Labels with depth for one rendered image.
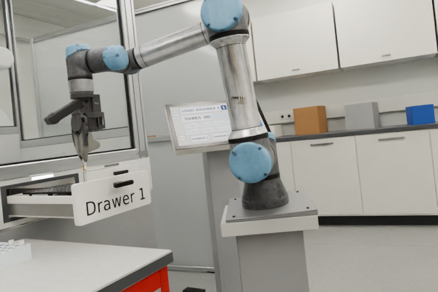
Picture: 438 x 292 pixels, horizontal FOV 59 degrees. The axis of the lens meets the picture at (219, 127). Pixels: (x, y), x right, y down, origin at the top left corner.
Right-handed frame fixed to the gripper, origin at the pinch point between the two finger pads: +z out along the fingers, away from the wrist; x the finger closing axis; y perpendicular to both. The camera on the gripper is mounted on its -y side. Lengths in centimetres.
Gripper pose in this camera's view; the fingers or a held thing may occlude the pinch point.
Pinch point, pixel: (81, 158)
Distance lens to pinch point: 128.9
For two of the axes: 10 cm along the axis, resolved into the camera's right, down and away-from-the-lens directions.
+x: -6.8, 0.8, 7.3
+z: 1.0, 9.9, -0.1
